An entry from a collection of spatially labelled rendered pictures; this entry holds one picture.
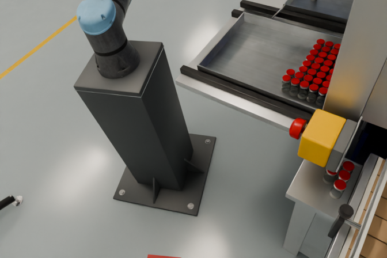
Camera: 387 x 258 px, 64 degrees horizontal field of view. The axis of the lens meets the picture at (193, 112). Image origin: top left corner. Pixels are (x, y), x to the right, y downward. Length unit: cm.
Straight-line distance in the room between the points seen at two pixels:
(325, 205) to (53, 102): 199
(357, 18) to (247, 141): 135
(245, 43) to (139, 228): 107
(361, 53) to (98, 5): 73
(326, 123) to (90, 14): 71
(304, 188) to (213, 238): 93
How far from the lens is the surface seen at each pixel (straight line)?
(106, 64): 107
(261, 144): 176
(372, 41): 52
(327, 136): 58
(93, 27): 99
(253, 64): 89
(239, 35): 99
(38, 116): 235
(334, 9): 110
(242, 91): 80
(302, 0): 113
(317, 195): 69
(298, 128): 60
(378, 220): 65
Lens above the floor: 151
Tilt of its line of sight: 52 degrees down
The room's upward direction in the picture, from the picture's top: 14 degrees counter-clockwise
